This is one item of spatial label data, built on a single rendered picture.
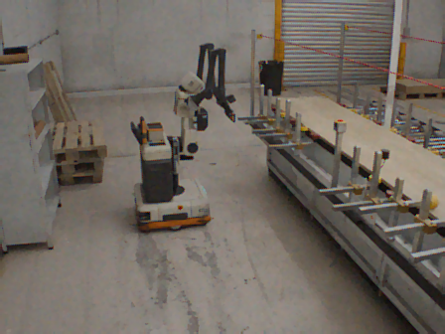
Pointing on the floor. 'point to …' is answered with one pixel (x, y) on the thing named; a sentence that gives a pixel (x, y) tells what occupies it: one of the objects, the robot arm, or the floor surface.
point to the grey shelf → (17, 123)
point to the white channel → (393, 63)
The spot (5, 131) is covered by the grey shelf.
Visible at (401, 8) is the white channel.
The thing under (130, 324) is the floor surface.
